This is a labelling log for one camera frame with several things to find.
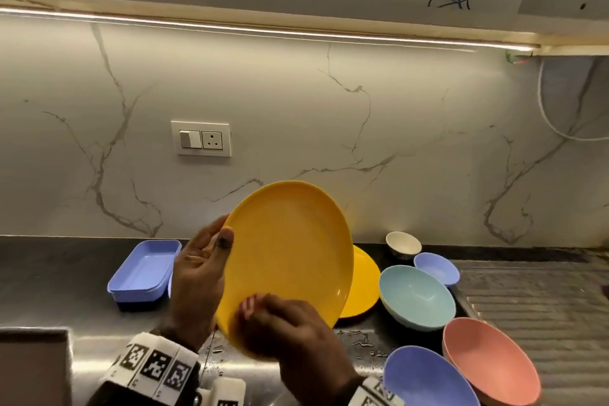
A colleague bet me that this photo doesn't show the person's left hand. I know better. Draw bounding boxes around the person's left hand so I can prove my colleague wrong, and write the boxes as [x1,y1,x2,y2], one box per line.
[159,214,235,353]

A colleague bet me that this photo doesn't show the person's right hand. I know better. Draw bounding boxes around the person's right hand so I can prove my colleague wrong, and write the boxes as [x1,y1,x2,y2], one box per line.
[236,292,367,395]

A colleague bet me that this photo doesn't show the yellow plate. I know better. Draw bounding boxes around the yellow plate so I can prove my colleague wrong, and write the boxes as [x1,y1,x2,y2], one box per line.
[214,180,355,363]
[337,244,381,320]

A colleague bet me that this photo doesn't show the teal bowl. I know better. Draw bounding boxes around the teal bowl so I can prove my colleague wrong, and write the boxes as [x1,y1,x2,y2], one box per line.
[378,265,457,331]

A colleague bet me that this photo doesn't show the large blue bowl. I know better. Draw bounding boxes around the large blue bowl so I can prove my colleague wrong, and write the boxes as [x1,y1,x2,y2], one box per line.
[383,345,481,406]

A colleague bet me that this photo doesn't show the small cream bowl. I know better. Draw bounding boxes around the small cream bowl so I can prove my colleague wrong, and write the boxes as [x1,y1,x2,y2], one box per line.
[385,231,423,260]

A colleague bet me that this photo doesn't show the small blue bowl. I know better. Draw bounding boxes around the small blue bowl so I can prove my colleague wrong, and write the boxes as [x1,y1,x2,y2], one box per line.
[412,252,461,287]

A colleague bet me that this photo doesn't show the pink bowl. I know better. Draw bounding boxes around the pink bowl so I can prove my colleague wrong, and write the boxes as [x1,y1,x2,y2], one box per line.
[442,317,542,406]

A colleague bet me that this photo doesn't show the blue rectangular tray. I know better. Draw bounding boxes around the blue rectangular tray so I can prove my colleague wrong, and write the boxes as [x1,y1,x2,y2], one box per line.
[107,239,183,305]

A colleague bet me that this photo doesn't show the right wrist marker band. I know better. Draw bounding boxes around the right wrist marker band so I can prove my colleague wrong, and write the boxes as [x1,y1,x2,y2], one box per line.
[347,374,410,406]

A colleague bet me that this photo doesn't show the wrist marker band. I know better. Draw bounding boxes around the wrist marker band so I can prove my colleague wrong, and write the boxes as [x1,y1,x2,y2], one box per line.
[97,332,200,406]
[347,374,410,406]

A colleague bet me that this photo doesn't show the left wrist marker band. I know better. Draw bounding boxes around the left wrist marker band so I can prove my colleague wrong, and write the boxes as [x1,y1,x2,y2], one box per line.
[97,332,200,406]

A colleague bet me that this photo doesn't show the LED light strip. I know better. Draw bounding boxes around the LED light strip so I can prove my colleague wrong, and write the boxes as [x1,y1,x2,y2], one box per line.
[0,6,541,53]

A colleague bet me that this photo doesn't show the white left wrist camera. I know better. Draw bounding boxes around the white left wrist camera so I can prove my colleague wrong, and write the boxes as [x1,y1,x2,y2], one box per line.
[199,376,247,406]

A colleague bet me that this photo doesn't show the white wall switch socket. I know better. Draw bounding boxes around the white wall switch socket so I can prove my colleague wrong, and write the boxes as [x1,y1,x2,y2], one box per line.
[171,120,233,158]

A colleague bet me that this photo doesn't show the white cable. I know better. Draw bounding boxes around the white cable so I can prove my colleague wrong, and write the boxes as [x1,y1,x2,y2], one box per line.
[537,58,609,143]

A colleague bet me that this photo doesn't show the red green strip wires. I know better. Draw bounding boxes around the red green strip wires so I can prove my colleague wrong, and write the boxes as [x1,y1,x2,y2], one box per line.
[505,49,536,65]

